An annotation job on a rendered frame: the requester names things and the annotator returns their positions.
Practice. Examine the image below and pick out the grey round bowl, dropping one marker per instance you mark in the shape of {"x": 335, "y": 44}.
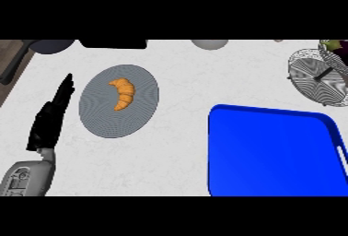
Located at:
{"x": 209, "y": 44}

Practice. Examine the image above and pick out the black appliance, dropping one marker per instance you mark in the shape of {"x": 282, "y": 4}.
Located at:
{"x": 113, "y": 43}

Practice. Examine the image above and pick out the green and purple vegetable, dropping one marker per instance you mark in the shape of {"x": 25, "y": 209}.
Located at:
{"x": 336, "y": 46}

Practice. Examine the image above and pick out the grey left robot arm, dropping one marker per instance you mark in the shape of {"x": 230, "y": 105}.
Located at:
{"x": 26, "y": 176}

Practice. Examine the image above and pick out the orange croissant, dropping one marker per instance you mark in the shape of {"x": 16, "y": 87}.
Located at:
{"x": 124, "y": 93}

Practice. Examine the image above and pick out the grey round placemat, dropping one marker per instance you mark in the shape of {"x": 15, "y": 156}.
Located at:
{"x": 118, "y": 101}

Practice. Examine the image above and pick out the dark grey pan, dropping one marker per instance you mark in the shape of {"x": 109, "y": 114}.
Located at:
{"x": 31, "y": 52}

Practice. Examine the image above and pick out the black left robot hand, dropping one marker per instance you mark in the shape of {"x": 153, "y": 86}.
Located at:
{"x": 47, "y": 121}

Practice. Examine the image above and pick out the blue tray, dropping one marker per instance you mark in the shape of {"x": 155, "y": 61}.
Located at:
{"x": 271, "y": 153}

